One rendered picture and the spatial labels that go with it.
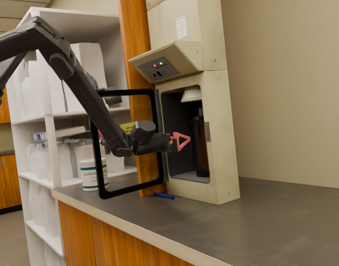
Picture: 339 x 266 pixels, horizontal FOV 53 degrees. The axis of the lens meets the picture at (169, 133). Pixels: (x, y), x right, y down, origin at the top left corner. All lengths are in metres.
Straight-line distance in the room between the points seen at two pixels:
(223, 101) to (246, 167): 0.54
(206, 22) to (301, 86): 0.48
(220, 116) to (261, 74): 0.43
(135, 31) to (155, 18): 0.12
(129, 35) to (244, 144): 0.74
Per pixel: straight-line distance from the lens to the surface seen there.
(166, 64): 1.24
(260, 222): 1.03
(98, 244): 1.54
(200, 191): 1.28
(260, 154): 1.61
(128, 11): 1.51
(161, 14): 1.40
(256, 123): 1.60
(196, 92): 1.28
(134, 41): 1.49
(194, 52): 1.17
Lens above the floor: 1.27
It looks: 3 degrees down
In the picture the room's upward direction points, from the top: 6 degrees counter-clockwise
